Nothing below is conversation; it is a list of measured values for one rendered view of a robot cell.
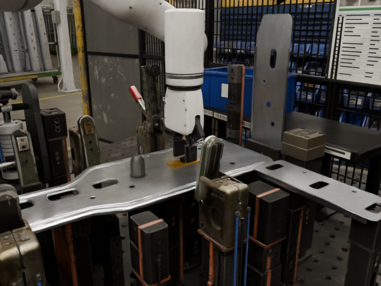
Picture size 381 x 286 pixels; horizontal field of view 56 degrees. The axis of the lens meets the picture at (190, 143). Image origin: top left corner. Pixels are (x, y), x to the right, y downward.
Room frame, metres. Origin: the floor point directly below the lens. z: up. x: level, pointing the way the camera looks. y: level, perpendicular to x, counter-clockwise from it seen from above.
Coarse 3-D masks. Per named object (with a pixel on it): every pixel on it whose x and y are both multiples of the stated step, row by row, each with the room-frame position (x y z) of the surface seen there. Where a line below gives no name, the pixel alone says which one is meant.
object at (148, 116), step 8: (144, 72) 0.91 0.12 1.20; (152, 72) 0.89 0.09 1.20; (144, 80) 0.91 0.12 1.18; (152, 80) 0.93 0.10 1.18; (144, 88) 0.91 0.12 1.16; (152, 88) 0.93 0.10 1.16; (144, 96) 0.92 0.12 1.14; (152, 96) 0.92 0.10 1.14; (152, 104) 0.92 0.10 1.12; (152, 112) 0.91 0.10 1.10; (160, 112) 0.92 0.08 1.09; (152, 120) 0.90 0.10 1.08; (160, 120) 0.91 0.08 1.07; (152, 128) 0.89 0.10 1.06; (160, 128) 0.91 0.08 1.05
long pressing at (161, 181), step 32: (128, 160) 0.81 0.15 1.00; (160, 160) 0.81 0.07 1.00; (224, 160) 0.81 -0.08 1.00; (256, 160) 0.81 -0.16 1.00; (32, 192) 0.63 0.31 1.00; (96, 192) 0.64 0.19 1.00; (128, 192) 0.64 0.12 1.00; (160, 192) 0.64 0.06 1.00; (32, 224) 0.52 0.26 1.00; (64, 224) 0.54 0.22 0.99
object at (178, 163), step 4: (176, 160) 0.81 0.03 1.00; (180, 160) 0.80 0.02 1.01; (184, 160) 0.79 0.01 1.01; (168, 164) 0.78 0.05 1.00; (172, 164) 0.78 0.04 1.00; (176, 164) 0.78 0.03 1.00; (180, 164) 0.78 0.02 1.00; (184, 164) 0.78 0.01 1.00; (188, 164) 0.78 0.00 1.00; (176, 168) 0.76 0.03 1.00
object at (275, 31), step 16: (272, 16) 0.95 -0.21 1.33; (288, 16) 0.91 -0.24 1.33; (272, 32) 0.95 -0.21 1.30; (288, 32) 0.90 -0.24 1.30; (256, 48) 0.99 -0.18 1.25; (272, 48) 0.94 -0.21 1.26; (288, 48) 0.90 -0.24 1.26; (256, 64) 0.99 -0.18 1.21; (288, 64) 0.90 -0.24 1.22; (256, 80) 0.98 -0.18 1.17; (272, 80) 0.94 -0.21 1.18; (256, 96) 0.98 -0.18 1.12; (272, 96) 0.93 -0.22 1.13; (256, 112) 0.98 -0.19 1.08; (272, 112) 0.93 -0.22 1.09; (256, 128) 0.97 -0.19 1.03; (272, 128) 0.93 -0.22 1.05; (272, 144) 0.92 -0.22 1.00
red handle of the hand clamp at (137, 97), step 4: (132, 88) 1.00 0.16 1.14; (136, 88) 1.01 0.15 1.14; (132, 92) 0.99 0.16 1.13; (136, 92) 0.99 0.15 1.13; (136, 96) 0.98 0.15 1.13; (140, 96) 0.98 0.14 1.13; (136, 100) 0.97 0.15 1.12; (140, 100) 0.97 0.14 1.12; (140, 104) 0.96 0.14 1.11; (144, 104) 0.96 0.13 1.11; (144, 108) 0.94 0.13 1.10; (144, 112) 0.94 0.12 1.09; (152, 116) 0.93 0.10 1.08; (156, 124) 0.91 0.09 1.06
